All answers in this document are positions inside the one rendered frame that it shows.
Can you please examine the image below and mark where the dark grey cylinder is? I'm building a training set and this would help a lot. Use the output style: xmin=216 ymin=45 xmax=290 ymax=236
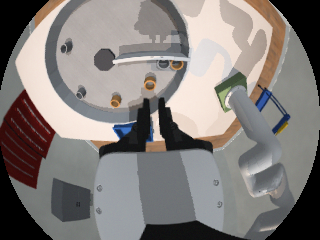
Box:
xmin=76 ymin=88 xmax=86 ymax=100
xmin=60 ymin=42 xmax=73 ymax=54
xmin=157 ymin=60 xmax=171 ymax=70

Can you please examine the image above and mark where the bronze bushing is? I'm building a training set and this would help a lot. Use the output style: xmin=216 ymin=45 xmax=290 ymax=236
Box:
xmin=110 ymin=95 xmax=121 ymax=108
xmin=144 ymin=76 xmax=156 ymax=91
xmin=170 ymin=60 xmax=183 ymax=70

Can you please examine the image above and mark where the grey round turntable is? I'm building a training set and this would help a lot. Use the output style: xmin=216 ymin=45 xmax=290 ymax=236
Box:
xmin=44 ymin=0 xmax=192 ymax=124

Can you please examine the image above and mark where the blue crate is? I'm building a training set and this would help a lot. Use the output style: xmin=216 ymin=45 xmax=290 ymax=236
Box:
xmin=112 ymin=118 xmax=154 ymax=142

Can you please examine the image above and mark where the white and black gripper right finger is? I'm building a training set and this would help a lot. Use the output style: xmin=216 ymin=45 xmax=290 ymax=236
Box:
xmin=158 ymin=97 xmax=213 ymax=154

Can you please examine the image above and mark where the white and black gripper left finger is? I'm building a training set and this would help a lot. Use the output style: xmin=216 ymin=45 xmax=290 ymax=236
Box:
xmin=99 ymin=98 xmax=150 ymax=158

